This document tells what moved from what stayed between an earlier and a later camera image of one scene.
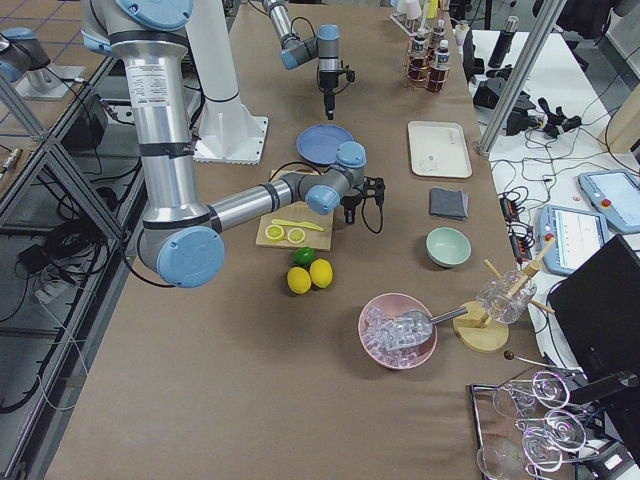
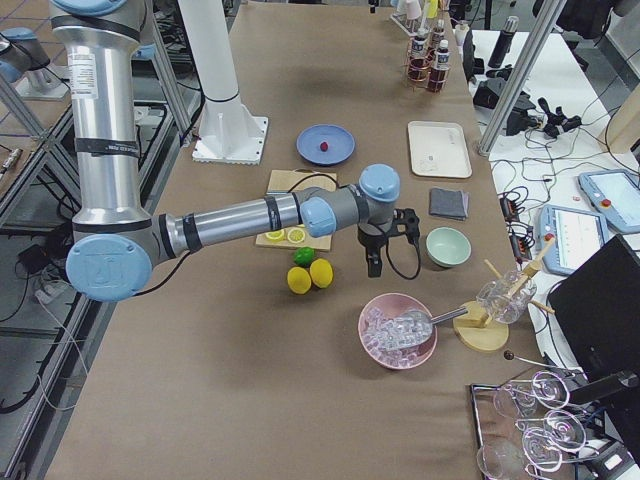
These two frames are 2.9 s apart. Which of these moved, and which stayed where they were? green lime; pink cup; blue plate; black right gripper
Moved: black right gripper
Stayed: green lime; blue plate; pink cup
